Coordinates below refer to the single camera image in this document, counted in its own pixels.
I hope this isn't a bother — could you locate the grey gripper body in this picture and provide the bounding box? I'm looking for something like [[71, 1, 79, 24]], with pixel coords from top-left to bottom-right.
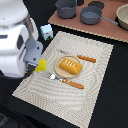
[[24, 37, 43, 75]]

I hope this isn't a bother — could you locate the cream bowl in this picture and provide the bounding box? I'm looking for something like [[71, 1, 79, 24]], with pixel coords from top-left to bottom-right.
[[116, 4, 128, 30]]

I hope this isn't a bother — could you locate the wooden handled fork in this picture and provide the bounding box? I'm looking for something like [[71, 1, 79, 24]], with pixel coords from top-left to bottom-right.
[[43, 71, 84, 89]]

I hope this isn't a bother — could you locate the small milk carton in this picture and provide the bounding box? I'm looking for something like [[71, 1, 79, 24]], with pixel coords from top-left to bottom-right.
[[40, 24, 53, 40]]

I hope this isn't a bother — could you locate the wooden handled knife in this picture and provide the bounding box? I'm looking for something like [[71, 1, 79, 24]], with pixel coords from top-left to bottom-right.
[[56, 49, 96, 63]]

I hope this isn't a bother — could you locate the woven beige placemat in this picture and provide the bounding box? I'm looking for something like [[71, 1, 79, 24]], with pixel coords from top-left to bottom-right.
[[13, 31, 113, 128]]

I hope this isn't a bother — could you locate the brown wooden board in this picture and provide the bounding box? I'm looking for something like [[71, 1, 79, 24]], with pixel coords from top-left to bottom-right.
[[48, 0, 128, 42]]

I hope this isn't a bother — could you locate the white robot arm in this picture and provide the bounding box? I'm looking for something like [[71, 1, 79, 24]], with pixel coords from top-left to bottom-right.
[[0, 0, 43, 78]]

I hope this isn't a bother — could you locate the grey saucepan with handle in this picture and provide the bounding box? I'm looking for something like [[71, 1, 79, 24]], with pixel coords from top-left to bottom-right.
[[80, 6, 117, 25]]

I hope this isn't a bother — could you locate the round beige plate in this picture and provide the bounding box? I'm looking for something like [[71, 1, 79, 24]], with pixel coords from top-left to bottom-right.
[[55, 55, 83, 78]]

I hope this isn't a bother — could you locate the golden bread loaf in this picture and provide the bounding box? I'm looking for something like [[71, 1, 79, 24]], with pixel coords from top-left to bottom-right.
[[59, 57, 83, 75]]

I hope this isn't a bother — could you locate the black round burner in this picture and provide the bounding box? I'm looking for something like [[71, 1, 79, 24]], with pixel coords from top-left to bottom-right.
[[88, 1, 105, 9]]

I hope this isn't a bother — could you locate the grey cooking pot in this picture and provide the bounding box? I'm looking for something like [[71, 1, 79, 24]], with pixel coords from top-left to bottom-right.
[[55, 0, 77, 19]]

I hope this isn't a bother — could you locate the yellow butter box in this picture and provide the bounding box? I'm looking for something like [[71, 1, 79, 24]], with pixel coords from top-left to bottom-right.
[[35, 59, 47, 72]]

